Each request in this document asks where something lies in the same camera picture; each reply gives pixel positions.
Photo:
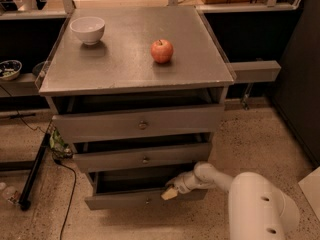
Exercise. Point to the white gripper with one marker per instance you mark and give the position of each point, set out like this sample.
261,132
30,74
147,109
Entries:
182,183

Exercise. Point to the grey bottom drawer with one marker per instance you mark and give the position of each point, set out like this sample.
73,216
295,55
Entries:
132,187

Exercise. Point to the grey drawer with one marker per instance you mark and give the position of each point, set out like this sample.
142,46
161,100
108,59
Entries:
143,157
132,187
77,128

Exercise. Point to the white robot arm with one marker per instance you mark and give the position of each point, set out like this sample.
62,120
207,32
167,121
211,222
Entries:
257,209

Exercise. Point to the grey middle drawer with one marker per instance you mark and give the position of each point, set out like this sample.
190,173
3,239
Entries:
143,157

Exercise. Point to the grey top drawer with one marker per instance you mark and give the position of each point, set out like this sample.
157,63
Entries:
77,128

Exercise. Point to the grey drawer cabinet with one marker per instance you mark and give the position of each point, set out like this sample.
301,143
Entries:
119,73

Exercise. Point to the green snack bag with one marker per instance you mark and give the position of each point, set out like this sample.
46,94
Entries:
58,146

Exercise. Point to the red apple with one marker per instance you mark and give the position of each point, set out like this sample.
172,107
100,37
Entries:
161,51

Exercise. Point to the white panel on floor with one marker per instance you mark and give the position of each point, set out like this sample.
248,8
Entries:
310,186

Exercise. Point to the grey side shelf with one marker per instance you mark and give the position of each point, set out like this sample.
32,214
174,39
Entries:
256,71

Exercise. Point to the black metal bar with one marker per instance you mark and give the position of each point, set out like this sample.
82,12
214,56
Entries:
24,203

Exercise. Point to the clear plastic bottle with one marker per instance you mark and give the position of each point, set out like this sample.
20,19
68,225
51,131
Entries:
9,193

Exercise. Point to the white ceramic bowl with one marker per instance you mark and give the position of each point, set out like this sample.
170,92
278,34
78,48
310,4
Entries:
89,30

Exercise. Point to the patterned small bowl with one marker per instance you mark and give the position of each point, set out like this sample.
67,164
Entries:
10,70

